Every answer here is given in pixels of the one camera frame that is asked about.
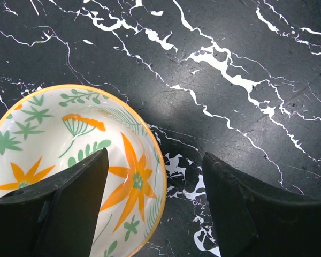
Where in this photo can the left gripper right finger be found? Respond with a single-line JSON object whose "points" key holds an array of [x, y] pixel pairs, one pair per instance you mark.
{"points": [[253, 218]]}

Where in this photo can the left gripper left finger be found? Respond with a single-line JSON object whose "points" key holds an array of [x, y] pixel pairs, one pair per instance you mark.
{"points": [[56, 216]]}

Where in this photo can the yellow floral bowl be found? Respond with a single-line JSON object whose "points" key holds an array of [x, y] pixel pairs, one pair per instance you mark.
{"points": [[56, 127]]}

